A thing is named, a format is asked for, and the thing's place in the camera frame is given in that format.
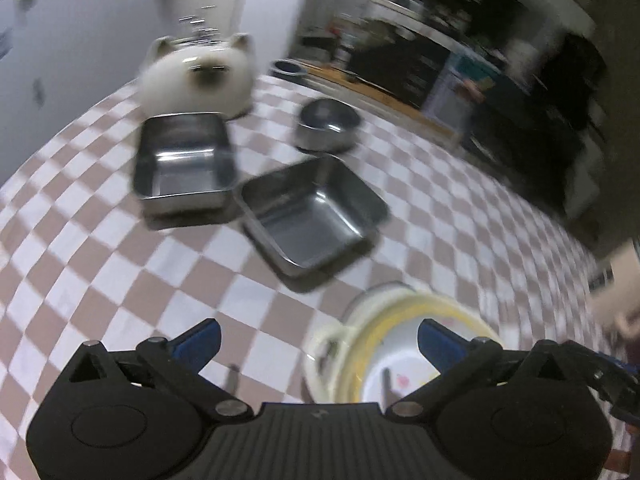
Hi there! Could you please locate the small square steel container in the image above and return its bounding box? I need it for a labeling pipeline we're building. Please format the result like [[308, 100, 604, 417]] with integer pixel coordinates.
[[131, 111, 238, 218]]

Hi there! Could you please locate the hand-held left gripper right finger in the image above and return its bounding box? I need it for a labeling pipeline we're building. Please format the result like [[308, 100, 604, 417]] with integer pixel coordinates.
[[385, 319, 581, 423]]

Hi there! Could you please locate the brown white checkered tablecloth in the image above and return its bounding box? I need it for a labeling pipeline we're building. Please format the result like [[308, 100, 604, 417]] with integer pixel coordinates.
[[0, 72, 640, 480]]

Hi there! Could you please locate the dark blue-rimmed bowl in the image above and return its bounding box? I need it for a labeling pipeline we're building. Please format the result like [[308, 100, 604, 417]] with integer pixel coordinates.
[[272, 59, 309, 82]]

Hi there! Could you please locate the cream bowl with handles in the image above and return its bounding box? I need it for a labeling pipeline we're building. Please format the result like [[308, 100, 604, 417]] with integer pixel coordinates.
[[303, 282, 503, 406]]

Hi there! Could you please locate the beige electric kettle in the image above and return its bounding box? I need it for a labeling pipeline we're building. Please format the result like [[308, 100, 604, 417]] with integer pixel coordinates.
[[589, 239, 640, 336]]

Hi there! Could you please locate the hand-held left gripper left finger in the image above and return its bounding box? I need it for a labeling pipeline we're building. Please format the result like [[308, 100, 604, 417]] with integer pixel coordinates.
[[60, 319, 253, 423]]

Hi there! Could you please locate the white scalloped floral bowl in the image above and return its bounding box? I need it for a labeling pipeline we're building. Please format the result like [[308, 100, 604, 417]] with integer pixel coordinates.
[[352, 297, 493, 406]]

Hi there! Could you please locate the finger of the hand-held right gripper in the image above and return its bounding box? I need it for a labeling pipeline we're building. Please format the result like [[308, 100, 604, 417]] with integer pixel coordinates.
[[566, 340, 640, 431]]

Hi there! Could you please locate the round steel bowl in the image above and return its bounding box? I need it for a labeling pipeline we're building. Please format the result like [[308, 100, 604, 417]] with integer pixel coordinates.
[[295, 98, 362, 153]]

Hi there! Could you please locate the large rectangular steel container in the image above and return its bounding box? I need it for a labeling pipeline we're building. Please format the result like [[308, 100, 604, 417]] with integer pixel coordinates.
[[239, 154, 391, 279]]

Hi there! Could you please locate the small chrome metal fixture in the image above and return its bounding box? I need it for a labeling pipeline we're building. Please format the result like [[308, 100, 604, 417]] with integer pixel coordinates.
[[179, 14, 222, 45]]

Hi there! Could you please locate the white cat-shaped ceramic container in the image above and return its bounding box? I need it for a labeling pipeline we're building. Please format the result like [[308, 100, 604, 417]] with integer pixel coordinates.
[[136, 32, 256, 121]]

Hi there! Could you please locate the light blue pegboard crate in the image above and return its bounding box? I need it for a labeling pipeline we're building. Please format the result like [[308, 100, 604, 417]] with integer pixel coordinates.
[[425, 54, 501, 131]]

